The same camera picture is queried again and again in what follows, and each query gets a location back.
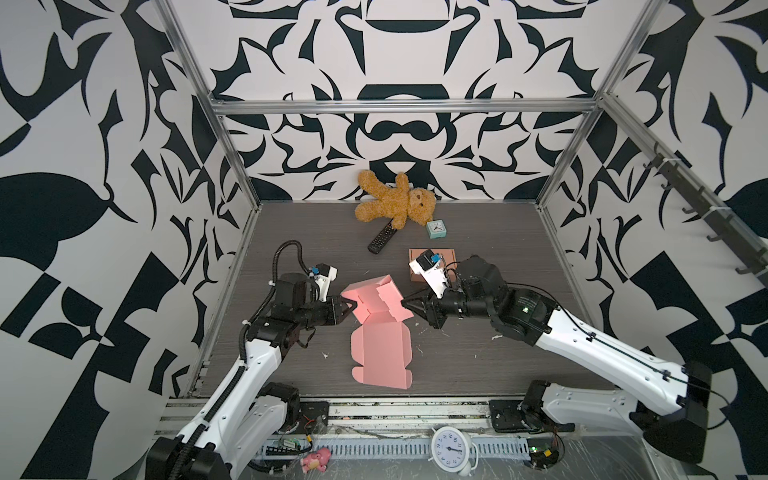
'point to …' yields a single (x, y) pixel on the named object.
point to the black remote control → (382, 239)
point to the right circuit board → (545, 452)
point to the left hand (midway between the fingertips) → (356, 300)
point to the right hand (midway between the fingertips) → (404, 301)
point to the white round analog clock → (453, 450)
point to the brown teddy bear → (400, 204)
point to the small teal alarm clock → (436, 229)
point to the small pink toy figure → (316, 461)
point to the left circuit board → (282, 450)
